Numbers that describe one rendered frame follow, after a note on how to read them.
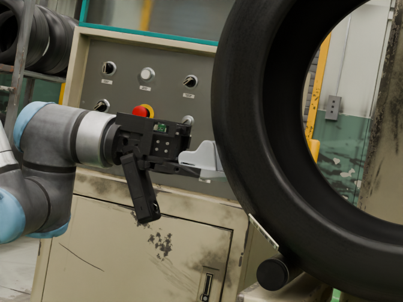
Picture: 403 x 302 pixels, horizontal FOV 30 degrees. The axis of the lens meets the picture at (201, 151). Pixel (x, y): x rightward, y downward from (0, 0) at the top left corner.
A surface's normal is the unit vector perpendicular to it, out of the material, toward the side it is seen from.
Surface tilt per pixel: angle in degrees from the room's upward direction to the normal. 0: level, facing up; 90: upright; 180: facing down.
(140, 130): 90
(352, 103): 90
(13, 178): 64
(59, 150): 123
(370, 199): 90
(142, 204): 90
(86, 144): 101
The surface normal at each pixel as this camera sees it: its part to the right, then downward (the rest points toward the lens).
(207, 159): -0.27, 0.00
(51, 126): -0.28, -0.22
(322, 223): -0.41, 0.15
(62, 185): 0.72, 0.19
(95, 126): -0.21, -0.48
